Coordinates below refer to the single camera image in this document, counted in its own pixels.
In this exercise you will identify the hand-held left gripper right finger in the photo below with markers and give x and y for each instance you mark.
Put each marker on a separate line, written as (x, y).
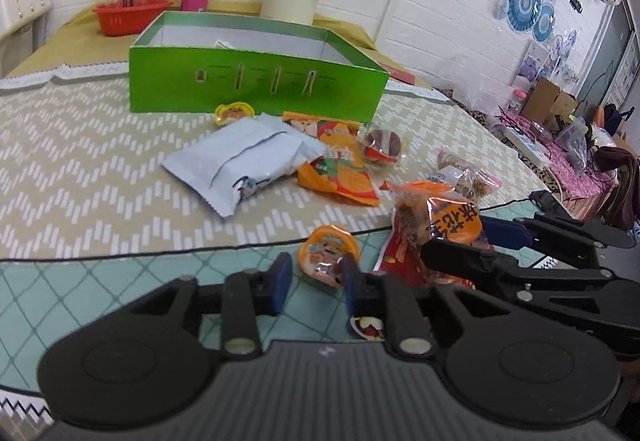
(352, 288)

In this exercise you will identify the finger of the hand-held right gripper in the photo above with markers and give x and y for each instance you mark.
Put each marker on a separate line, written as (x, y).
(465, 258)
(507, 233)

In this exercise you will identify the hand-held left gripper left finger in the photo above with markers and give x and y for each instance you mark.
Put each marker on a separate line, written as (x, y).
(281, 283)

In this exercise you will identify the orange jelly cup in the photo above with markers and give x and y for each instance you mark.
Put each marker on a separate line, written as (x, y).
(325, 251)

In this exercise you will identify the orange fried twist snack bag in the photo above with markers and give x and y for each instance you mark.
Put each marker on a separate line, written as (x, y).
(440, 216)

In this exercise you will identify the large red snack bag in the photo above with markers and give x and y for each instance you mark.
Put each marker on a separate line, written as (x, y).
(400, 256)

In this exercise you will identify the peanut zip bag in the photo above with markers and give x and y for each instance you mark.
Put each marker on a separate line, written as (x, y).
(467, 176)

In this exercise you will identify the orange cartoon snack packet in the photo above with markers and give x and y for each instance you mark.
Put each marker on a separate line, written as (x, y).
(350, 181)

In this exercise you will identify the silver blue snack bag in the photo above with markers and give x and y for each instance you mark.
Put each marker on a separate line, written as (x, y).
(210, 161)

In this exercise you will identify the green cardboard box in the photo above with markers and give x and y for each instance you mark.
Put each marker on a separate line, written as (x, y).
(250, 81)

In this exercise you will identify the small red white snack packet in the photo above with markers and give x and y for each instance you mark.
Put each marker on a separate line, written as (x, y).
(367, 327)

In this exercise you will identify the pile of pink packets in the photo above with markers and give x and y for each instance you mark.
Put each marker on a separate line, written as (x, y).
(575, 186)

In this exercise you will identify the white power strip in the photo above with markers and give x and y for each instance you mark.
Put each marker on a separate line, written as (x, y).
(525, 145)

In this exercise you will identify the clear plastic bag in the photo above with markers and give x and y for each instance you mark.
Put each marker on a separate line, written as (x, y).
(572, 141)

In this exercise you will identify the dark maroon cloth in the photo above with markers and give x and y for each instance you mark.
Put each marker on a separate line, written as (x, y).
(620, 181)

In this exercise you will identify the pink lid plastic jar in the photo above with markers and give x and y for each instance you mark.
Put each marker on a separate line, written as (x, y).
(517, 101)

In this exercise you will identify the clear packet with brown cake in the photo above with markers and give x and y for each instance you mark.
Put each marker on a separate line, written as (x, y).
(382, 143)

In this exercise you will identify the yellow jelly cup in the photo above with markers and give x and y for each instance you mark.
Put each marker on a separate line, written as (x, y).
(235, 113)

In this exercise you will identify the red envelope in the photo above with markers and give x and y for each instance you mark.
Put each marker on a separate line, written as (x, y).
(402, 82)

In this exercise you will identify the red plastic basket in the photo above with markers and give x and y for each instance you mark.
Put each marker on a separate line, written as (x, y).
(130, 21)

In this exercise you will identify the yellow cloth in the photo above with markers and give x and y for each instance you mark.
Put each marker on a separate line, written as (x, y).
(75, 31)

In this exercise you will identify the cartoon wall pictures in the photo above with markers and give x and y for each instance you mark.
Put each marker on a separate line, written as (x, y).
(550, 58)

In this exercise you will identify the small blue fan wall decoration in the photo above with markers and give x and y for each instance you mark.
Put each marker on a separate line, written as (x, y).
(544, 23)

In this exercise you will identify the large blue fan wall decoration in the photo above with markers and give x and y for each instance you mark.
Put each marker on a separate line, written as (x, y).
(524, 1)

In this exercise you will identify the black wall sign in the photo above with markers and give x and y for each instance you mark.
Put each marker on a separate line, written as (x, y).
(575, 1)

